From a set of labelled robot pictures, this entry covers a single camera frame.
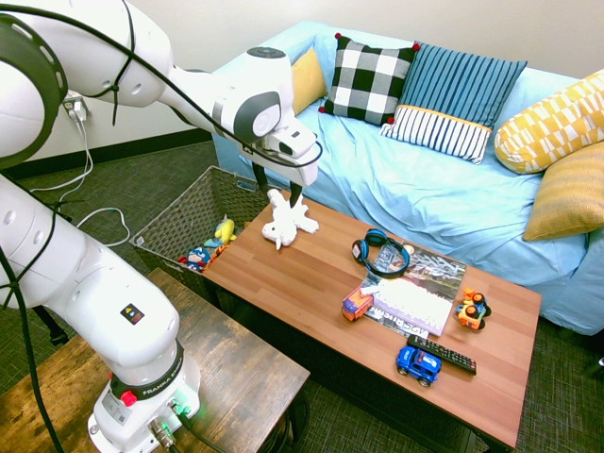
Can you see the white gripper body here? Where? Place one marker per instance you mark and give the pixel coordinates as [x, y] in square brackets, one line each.
[302, 170]

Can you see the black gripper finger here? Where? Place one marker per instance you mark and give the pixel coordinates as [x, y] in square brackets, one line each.
[296, 194]
[259, 178]

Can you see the white stuffed toy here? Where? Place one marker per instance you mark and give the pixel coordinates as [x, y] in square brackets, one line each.
[288, 225]

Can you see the yellow and blue plush toy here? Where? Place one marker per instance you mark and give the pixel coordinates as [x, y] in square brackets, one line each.
[225, 230]

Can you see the Captain America plush toy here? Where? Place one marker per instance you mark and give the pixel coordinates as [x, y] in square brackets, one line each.
[198, 258]

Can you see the blue toy car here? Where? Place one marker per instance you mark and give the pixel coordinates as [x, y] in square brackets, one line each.
[417, 364]

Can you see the orange toy monster truck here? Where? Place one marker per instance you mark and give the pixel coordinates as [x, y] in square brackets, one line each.
[472, 312]

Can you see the blue black headphones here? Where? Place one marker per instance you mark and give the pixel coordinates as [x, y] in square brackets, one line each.
[363, 250]

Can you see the wooden coffee table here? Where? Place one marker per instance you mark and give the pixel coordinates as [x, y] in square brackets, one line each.
[292, 283]

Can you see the plain yellow pillow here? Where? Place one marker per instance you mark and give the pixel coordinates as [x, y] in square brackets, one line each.
[307, 80]

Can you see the clear plastic packet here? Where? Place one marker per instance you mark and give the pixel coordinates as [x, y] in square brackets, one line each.
[384, 256]

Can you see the black white checkered pillow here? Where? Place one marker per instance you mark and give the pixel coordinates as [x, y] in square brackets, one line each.
[368, 80]

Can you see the light blue sofa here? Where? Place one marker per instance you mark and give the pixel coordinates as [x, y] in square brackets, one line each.
[424, 198]

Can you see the dark printed magazine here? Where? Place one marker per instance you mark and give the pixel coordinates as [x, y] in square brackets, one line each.
[436, 271]

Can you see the white purple book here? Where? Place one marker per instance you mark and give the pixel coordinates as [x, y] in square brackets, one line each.
[415, 307]

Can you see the blue striped pillow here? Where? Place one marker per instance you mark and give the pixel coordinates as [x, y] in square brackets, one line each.
[453, 94]

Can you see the rustic wooden stand table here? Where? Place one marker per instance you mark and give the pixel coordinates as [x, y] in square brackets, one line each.
[236, 368]

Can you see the white charger plug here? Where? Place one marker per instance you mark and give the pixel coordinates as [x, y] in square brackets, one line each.
[78, 113]

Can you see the black remote control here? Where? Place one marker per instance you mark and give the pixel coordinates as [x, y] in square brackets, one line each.
[448, 356]

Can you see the yellow white patterned pillow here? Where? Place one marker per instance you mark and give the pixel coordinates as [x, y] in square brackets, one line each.
[547, 127]

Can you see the black tripod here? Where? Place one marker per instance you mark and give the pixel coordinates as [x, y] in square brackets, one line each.
[49, 325]

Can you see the yellow ribbed pillow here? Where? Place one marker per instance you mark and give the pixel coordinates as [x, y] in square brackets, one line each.
[571, 198]

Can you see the wall power outlet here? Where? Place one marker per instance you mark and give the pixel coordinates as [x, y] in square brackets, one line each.
[70, 100]

